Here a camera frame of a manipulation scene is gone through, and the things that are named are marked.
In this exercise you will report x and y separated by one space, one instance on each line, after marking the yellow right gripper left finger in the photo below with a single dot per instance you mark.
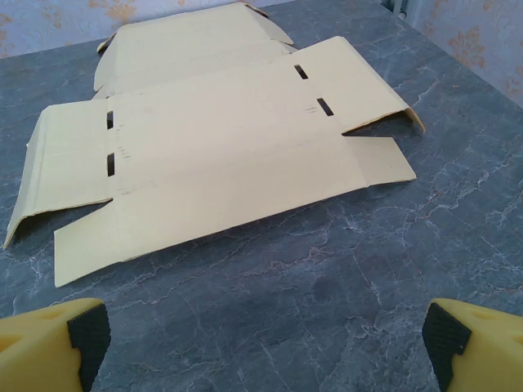
37 347

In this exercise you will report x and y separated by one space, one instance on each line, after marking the aluminium frame post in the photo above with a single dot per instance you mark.
394 6

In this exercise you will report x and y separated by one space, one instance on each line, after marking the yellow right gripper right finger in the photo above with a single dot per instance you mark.
486 351

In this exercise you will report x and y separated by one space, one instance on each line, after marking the yellow paper box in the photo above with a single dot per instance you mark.
229 155

